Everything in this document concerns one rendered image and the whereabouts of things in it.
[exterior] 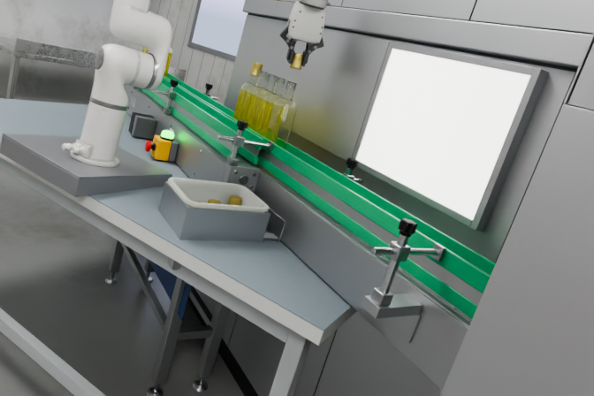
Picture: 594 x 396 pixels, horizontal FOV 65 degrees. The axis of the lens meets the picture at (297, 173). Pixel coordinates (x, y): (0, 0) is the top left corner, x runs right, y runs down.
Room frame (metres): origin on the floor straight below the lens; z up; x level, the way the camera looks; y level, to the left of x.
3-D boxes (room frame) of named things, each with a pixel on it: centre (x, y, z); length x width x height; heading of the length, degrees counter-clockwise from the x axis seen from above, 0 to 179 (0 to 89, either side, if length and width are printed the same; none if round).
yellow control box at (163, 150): (1.58, 0.47, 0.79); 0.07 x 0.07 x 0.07; 36
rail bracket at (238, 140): (1.27, 0.16, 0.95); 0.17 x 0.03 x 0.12; 126
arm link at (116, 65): (1.24, 0.53, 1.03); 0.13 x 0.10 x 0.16; 133
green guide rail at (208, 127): (2.00, 0.70, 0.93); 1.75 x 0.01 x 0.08; 36
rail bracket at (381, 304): (0.76, -0.22, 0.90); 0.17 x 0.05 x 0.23; 126
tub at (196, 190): (1.12, 0.17, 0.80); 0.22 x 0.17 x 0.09; 126
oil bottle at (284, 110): (1.39, 0.09, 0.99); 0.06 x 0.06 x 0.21; 36
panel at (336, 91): (1.31, -0.13, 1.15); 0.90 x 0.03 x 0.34; 36
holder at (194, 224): (1.14, 0.15, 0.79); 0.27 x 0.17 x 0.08; 126
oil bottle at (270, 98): (1.44, 0.13, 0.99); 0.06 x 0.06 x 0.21; 36
